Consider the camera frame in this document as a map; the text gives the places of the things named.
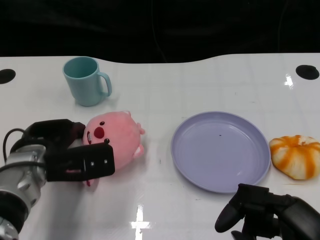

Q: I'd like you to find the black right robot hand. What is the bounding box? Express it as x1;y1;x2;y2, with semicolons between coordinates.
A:
214;183;320;240

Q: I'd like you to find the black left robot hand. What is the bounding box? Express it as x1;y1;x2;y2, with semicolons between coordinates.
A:
22;119;116;183

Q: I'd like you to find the pink plush beaver doll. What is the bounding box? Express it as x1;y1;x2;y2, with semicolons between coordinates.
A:
81;110;146;188

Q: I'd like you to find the lavender plastic plate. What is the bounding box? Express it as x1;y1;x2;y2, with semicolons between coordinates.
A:
170;111;272;194

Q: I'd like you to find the orange striped bun toy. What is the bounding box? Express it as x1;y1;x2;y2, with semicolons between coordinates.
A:
268;134;320;180

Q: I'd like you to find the light blue plastic mug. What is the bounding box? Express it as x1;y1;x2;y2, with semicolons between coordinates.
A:
62;56;113;107

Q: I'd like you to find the black table grommet hole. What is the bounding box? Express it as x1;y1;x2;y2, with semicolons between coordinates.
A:
295;64;320;81
0;69;17;85

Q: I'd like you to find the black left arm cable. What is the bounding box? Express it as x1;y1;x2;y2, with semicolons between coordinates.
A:
2;128;26;164

